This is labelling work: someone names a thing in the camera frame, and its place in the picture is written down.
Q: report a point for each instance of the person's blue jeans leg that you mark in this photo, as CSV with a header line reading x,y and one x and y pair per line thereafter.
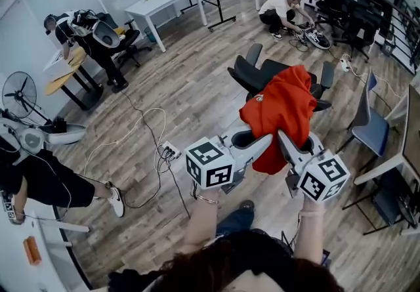
x,y
234,221

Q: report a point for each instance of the black swivel chair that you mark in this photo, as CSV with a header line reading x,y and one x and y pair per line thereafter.
x,y
131,38

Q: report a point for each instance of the person's black top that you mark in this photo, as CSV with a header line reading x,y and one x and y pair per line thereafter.
x,y
256,244

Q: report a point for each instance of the blue chair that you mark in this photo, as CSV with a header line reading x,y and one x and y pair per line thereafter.
x,y
374,130

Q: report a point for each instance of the white gear on floor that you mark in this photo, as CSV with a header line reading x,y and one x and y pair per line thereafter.
x,y
318,39

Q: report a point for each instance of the small waste bin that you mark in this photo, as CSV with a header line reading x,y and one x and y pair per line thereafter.
x,y
150,34

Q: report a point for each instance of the orange block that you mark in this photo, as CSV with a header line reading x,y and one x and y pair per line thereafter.
x,y
32,249

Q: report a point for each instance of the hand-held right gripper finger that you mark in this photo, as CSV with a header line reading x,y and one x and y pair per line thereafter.
x,y
317,146
288,148

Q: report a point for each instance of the yellow round table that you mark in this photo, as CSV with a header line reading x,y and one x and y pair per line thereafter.
x,y
59,82

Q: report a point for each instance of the black frame chair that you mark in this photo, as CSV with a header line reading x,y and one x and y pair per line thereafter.
x,y
387,202

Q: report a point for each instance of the orange red garment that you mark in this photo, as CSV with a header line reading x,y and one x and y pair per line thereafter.
x,y
282,107

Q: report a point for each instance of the person's right forearm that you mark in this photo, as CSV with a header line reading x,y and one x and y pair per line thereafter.
x,y
308,238

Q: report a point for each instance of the person's dark shoe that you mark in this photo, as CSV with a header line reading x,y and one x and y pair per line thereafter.
x,y
246,205

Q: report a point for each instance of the white frame desk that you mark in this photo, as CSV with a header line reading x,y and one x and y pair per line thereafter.
x,y
377,169

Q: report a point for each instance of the white box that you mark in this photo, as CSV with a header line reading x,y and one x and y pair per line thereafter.
x,y
55,61

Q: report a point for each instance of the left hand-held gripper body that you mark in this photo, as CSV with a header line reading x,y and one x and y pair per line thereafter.
x,y
210,166

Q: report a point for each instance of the black standing fan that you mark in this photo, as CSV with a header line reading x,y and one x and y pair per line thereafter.
x,y
19,94

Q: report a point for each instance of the white curved counter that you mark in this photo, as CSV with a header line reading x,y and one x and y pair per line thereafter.
x,y
19,277

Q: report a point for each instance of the person's left forearm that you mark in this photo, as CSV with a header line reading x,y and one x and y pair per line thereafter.
x,y
200,218

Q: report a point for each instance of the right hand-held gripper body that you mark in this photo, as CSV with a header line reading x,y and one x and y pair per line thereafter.
x,y
323,179

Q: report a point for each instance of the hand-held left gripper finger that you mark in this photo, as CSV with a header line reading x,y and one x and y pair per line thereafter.
x,y
259,148
231,134

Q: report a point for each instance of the white power strip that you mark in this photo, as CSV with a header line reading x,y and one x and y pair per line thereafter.
x,y
345,65
169,149

